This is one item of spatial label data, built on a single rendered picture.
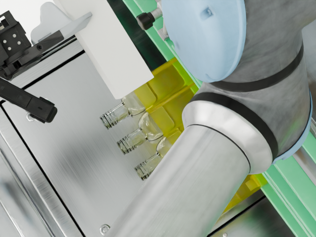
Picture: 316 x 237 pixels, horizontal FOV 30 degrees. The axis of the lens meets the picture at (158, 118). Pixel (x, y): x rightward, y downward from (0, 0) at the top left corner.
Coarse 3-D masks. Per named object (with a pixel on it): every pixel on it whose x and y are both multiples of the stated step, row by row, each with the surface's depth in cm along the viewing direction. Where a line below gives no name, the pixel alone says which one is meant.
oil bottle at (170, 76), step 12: (156, 72) 109; (168, 72) 109; (180, 72) 109; (144, 84) 108; (156, 84) 108; (168, 84) 108; (180, 84) 108; (132, 96) 108; (144, 96) 108; (156, 96) 108; (132, 108) 108; (144, 108) 107
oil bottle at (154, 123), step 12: (192, 84) 109; (168, 96) 108; (180, 96) 108; (192, 96) 108; (156, 108) 107; (168, 108) 107; (180, 108) 107; (144, 120) 107; (156, 120) 107; (168, 120) 107; (180, 120) 107; (144, 132) 107; (156, 132) 106; (168, 132) 107
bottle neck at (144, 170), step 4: (152, 156) 107; (156, 156) 106; (148, 160) 106; (152, 160) 106; (156, 160) 106; (160, 160) 106; (140, 164) 106; (144, 164) 106; (148, 164) 106; (152, 164) 106; (156, 164) 106; (136, 168) 106; (140, 168) 105; (144, 168) 105; (148, 168) 105; (152, 168) 105; (136, 172) 107; (140, 172) 105; (144, 172) 105; (148, 172) 105; (140, 176) 105; (144, 176) 105; (148, 176) 106
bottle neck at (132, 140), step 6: (132, 132) 108; (138, 132) 108; (126, 138) 107; (132, 138) 107; (138, 138) 107; (144, 138) 108; (120, 144) 107; (126, 144) 107; (132, 144) 107; (138, 144) 108; (126, 150) 107
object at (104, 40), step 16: (64, 0) 86; (80, 0) 86; (96, 0) 87; (80, 16) 86; (96, 16) 87; (112, 16) 87; (80, 32) 86; (96, 32) 87; (112, 32) 87; (96, 48) 87; (112, 48) 87; (128, 48) 88; (96, 64) 89; (112, 64) 87; (128, 64) 88; (144, 64) 88; (112, 80) 87; (128, 80) 88; (144, 80) 88
